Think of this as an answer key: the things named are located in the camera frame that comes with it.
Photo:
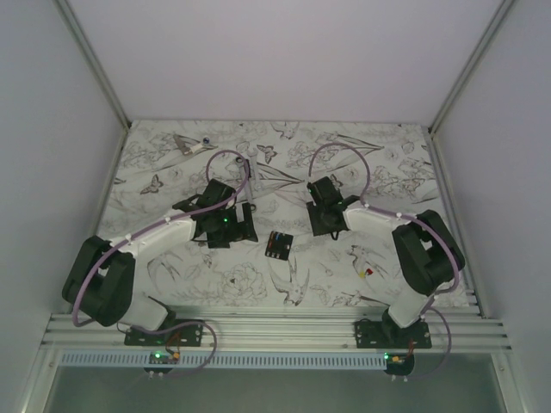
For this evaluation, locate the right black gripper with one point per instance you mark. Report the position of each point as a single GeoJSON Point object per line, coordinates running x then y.
{"type": "Point", "coordinates": [318, 229]}

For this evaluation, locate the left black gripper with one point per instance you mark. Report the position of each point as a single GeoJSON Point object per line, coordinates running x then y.
{"type": "Point", "coordinates": [243, 231]}

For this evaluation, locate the black fuse box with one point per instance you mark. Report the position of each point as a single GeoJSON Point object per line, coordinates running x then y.
{"type": "Point", "coordinates": [279, 245]}

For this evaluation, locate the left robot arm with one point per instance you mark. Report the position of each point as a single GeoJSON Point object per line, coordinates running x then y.
{"type": "Point", "coordinates": [101, 285]}

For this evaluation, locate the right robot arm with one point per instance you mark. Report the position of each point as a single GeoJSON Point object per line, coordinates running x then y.
{"type": "Point", "coordinates": [429, 257]}

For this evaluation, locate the yellow and red fuse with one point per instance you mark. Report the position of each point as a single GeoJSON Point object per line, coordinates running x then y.
{"type": "Point", "coordinates": [366, 272]}

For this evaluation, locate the floral patterned mat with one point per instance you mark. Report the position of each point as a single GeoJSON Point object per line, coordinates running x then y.
{"type": "Point", "coordinates": [165, 161]}

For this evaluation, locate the silver ratchet wrench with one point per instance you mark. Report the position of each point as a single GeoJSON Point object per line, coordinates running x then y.
{"type": "Point", "coordinates": [245, 175]}

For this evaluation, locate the left controller board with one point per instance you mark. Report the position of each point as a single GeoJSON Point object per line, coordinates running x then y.
{"type": "Point", "coordinates": [163, 358]}

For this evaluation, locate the controller board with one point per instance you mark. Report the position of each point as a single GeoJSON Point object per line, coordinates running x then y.
{"type": "Point", "coordinates": [163, 358]}
{"type": "Point", "coordinates": [399, 364]}

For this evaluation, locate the right controller board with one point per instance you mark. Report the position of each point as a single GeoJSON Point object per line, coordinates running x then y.
{"type": "Point", "coordinates": [399, 364]}

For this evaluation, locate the aluminium rail frame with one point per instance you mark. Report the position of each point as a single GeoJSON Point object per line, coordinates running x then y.
{"type": "Point", "coordinates": [289, 329]}

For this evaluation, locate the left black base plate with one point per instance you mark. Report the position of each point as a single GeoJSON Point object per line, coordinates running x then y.
{"type": "Point", "coordinates": [183, 333]}

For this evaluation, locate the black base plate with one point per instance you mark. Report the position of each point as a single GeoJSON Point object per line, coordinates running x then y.
{"type": "Point", "coordinates": [183, 333]}
{"type": "Point", "coordinates": [387, 335]}

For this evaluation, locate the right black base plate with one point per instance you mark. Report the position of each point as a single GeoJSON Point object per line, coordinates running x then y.
{"type": "Point", "coordinates": [387, 335]}

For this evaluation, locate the white slotted cable duct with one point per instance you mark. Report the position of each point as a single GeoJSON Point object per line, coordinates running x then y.
{"type": "Point", "coordinates": [228, 360]}

